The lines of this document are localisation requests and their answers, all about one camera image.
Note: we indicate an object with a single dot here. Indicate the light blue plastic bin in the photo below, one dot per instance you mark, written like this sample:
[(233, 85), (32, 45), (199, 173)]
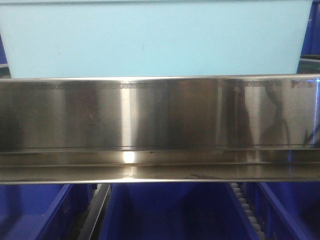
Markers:
[(117, 38)]

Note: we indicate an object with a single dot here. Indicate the dark blue bin lower middle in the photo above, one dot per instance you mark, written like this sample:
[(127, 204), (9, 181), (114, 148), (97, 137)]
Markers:
[(175, 211)]

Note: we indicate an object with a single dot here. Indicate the dark blue bin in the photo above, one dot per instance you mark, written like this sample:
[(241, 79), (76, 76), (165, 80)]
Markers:
[(311, 43), (175, 211), (3, 59), (286, 210), (42, 211)]

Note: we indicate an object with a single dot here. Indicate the white roller track lower right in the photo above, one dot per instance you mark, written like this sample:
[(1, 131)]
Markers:
[(248, 210)]

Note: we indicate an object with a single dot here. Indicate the dark blue bin lower right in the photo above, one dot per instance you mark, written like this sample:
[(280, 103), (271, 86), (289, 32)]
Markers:
[(286, 210)]

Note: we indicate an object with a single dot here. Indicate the dark blue bin lower left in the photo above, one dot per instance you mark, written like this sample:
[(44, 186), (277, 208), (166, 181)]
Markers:
[(42, 211)]

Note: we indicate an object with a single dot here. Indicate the dark blue bin upper right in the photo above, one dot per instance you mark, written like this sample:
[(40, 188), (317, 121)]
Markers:
[(311, 43)]

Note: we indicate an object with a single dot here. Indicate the dark blue bin upper left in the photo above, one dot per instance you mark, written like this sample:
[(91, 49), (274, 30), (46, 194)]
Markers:
[(3, 59)]

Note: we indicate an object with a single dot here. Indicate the stainless steel shelf front rail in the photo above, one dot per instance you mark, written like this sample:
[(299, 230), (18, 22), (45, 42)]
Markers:
[(160, 129)]

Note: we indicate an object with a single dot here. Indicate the steel divider rail lower left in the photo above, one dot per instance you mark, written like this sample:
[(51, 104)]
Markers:
[(95, 211)]

